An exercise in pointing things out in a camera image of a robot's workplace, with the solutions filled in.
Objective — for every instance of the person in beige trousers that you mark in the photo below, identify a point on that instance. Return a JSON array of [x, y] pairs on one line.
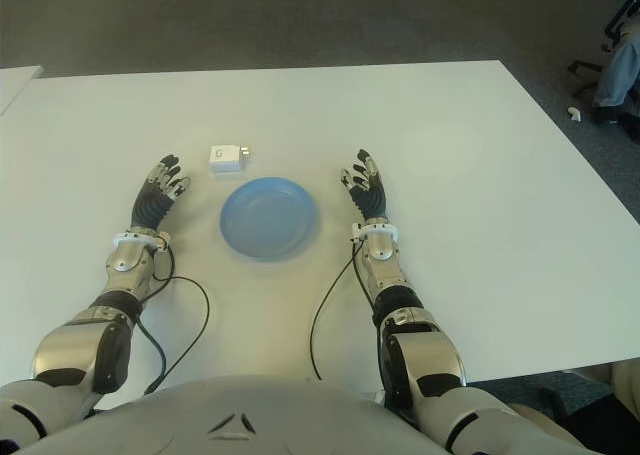
[[627, 390]]

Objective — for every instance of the white charger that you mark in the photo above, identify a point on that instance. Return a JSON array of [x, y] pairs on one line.
[[225, 160]]

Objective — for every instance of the white side table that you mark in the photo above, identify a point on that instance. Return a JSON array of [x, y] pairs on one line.
[[15, 82]]

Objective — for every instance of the black shoe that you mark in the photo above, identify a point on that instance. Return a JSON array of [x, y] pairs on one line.
[[605, 115]]

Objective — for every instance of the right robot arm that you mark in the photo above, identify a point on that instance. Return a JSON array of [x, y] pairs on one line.
[[425, 355]]

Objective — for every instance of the blue plate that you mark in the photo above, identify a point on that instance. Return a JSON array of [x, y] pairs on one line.
[[270, 220]]

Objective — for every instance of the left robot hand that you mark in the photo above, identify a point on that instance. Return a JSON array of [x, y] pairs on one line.
[[150, 210]]

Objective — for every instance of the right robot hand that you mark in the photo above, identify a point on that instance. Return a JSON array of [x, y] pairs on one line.
[[372, 202]]

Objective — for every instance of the small white floor object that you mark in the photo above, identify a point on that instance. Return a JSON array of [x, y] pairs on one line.
[[575, 113]]

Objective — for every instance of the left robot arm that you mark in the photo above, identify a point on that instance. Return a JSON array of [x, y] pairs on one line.
[[75, 340]]

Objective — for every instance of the grey robot torso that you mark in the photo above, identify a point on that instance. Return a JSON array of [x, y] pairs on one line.
[[225, 425]]

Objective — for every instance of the black office chair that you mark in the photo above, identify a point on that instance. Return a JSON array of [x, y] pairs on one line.
[[582, 67]]

